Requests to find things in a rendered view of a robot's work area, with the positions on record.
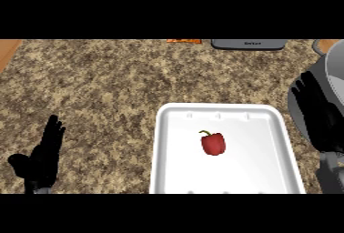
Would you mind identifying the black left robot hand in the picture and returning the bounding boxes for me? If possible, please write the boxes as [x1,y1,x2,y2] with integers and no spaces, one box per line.
[7,114,68,195]

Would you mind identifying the orange packet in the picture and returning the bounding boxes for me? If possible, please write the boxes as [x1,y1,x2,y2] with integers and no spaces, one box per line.
[165,39,203,45]

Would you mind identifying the dark grey flat appliance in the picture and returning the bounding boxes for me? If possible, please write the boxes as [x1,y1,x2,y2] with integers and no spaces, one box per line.
[209,39,288,51]

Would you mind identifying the grey metal pot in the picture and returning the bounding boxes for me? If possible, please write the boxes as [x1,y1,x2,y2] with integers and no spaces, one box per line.
[286,39,344,153]

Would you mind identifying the red bell pepper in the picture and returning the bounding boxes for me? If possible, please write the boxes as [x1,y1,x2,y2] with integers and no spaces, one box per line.
[199,129,227,157]

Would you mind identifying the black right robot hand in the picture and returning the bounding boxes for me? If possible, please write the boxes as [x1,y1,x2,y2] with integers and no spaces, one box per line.
[289,71,344,153]

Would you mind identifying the white plastic tray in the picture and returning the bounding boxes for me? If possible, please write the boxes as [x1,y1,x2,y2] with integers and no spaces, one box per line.
[147,102,307,195]

